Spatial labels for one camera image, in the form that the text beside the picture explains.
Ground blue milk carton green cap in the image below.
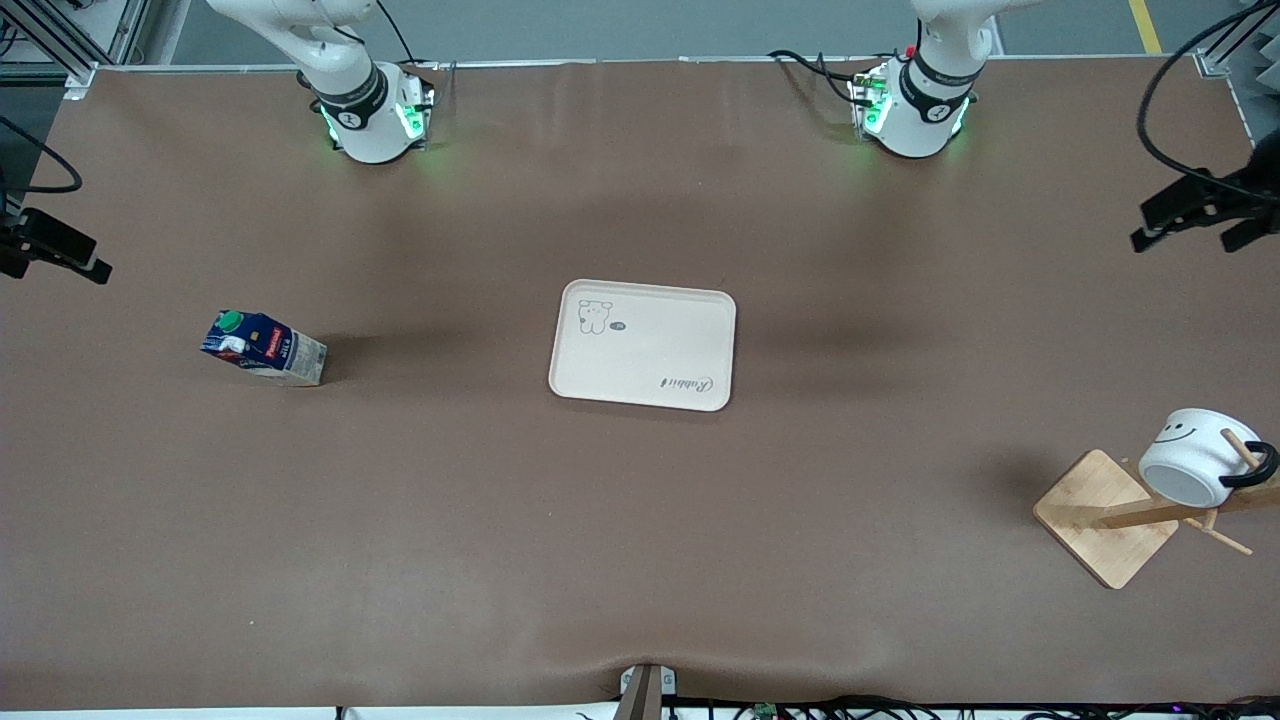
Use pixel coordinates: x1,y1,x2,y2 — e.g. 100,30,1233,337
200,310,329,388

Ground aluminium frame corner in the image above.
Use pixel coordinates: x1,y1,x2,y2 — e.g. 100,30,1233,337
1195,0,1280,151

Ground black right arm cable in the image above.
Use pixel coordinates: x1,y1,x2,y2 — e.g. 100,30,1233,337
0,115,84,195

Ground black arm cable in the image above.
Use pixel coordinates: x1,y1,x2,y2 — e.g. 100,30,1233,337
0,115,84,195
1139,0,1280,183

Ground aluminium frame profile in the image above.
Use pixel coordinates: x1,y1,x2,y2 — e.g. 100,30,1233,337
0,0,151,101

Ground white smiley mug black handle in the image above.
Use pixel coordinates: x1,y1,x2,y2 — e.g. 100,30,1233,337
1138,408,1280,510

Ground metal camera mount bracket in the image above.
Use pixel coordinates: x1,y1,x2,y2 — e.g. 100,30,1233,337
618,663,679,720

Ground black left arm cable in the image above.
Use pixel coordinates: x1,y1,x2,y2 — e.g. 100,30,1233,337
1139,0,1280,183

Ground black right base cable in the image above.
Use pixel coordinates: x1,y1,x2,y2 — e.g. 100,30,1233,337
375,0,446,73

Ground cream plastic tray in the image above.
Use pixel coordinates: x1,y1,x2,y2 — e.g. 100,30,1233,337
548,279,738,412

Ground black base cable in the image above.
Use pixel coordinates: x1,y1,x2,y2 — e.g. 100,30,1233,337
767,50,873,107
375,0,446,73

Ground wooden cup rack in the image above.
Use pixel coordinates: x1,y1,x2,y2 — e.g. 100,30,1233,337
1032,428,1280,590

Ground black left base cable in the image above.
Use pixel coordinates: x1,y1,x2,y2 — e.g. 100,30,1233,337
767,50,873,107

